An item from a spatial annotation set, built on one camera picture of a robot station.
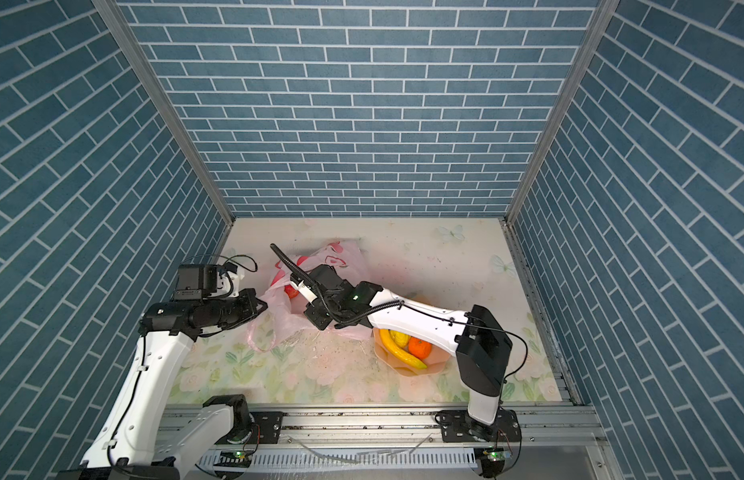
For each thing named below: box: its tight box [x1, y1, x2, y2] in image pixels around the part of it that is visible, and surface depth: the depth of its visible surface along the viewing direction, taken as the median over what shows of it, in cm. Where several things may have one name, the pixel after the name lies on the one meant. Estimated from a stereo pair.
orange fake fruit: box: [408, 336, 432, 360], surface depth 84 cm
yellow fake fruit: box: [388, 329, 411, 348], surface depth 86 cm
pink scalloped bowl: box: [373, 327, 451, 376], surface depth 83 cm
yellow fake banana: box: [379, 329, 428, 370], surface depth 83 cm
